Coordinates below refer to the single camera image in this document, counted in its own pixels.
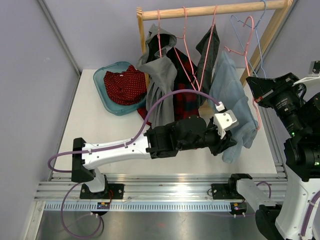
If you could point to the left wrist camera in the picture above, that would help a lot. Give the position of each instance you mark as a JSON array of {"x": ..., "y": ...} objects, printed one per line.
[{"x": 224, "y": 119}]

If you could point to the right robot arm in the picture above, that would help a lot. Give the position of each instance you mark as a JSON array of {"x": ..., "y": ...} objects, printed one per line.
[{"x": 294, "y": 218}]

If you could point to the teal plastic bin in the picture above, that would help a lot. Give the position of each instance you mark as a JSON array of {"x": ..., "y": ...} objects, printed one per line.
[{"x": 109, "y": 105}]

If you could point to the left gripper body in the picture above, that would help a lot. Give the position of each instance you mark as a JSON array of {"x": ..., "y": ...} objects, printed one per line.
[{"x": 212, "y": 140}]

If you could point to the wooden clothes rack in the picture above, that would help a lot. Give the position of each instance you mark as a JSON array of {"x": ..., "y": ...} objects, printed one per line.
[{"x": 281, "y": 10}]

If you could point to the light blue denim skirt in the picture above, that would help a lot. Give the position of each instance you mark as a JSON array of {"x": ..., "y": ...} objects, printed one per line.
[{"x": 227, "y": 88}]

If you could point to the red dotted skirt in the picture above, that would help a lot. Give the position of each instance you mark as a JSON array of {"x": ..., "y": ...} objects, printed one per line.
[{"x": 127, "y": 87}]

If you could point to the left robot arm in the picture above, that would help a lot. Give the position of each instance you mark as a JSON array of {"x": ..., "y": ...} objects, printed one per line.
[{"x": 159, "y": 142}]

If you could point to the blue wire hanger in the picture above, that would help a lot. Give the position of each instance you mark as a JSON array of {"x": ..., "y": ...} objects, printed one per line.
[{"x": 255, "y": 28}]

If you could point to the dark grey dotted skirt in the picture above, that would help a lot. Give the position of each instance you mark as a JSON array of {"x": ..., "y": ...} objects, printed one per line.
[{"x": 207, "y": 62}]

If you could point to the red plaid skirt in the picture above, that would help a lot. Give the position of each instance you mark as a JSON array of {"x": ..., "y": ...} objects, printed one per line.
[{"x": 184, "y": 104}]

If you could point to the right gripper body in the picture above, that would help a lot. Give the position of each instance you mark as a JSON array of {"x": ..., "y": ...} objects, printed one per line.
[{"x": 283, "y": 95}]

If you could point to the aluminium mounting rail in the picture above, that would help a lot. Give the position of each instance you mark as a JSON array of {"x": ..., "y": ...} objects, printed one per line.
[{"x": 132, "y": 193}]

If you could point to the aluminium corner profile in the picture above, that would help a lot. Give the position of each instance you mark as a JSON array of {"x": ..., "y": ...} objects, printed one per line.
[{"x": 49, "y": 17}]

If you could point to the grey pleated skirt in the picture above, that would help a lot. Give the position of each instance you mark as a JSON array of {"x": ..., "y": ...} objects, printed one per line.
[{"x": 162, "y": 73}]

